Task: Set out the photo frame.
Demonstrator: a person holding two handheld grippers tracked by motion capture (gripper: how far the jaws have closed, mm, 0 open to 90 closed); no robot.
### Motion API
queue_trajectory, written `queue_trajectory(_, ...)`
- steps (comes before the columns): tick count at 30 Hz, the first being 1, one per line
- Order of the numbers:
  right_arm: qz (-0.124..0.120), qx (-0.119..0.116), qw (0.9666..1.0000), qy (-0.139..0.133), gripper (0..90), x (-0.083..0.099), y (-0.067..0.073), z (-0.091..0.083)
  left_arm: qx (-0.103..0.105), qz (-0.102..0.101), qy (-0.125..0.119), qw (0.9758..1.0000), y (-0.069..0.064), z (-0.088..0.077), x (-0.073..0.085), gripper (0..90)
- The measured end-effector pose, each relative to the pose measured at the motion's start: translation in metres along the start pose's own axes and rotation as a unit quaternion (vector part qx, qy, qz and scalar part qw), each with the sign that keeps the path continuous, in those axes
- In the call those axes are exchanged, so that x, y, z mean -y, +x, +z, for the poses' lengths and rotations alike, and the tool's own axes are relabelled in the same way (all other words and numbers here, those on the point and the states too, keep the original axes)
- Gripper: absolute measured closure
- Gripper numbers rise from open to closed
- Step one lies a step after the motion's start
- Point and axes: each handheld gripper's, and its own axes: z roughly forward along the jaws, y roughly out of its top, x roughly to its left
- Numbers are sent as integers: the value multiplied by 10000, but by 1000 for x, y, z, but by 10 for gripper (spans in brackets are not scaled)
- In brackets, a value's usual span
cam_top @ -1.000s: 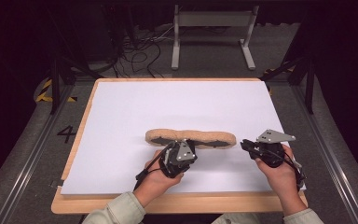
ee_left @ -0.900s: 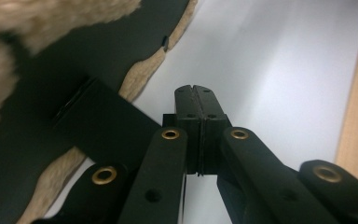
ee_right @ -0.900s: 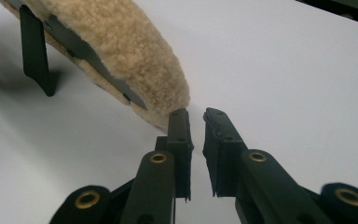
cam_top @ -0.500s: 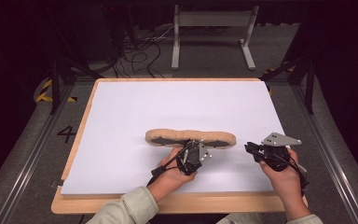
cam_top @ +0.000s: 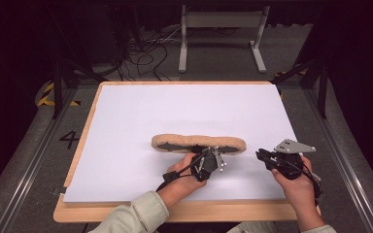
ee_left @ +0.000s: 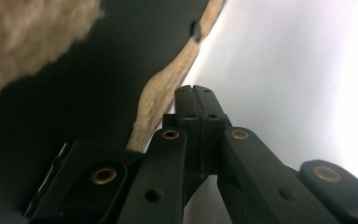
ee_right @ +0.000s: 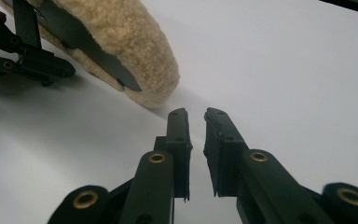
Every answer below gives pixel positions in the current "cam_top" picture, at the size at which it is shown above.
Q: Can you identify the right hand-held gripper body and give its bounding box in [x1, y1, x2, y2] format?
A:
[266, 138, 317, 181]

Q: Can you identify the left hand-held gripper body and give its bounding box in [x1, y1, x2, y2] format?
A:
[189, 146, 228, 183]

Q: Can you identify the person's left hand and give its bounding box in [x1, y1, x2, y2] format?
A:
[156, 152, 208, 208]

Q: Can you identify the person's right hand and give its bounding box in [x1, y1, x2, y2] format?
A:
[271, 154, 325, 227]

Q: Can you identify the white table sheet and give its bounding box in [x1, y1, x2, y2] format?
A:
[62, 83, 298, 204]

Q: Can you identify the black metal stand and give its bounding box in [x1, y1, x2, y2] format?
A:
[271, 57, 330, 119]
[49, 9, 109, 119]

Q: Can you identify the white metal stand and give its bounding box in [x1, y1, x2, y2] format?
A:
[178, 4, 271, 74]

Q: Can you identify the yellow black hazard tape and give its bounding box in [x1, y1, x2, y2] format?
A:
[37, 82, 81, 108]

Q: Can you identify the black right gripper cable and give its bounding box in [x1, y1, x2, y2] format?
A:
[299, 161, 324, 207]

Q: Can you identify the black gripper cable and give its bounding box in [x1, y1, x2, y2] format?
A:
[299, 161, 324, 207]
[154, 151, 210, 192]

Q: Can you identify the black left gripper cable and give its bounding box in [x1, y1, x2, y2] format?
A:
[154, 151, 210, 192]

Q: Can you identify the tangle of black floor cables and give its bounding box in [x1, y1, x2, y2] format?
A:
[116, 30, 183, 82]

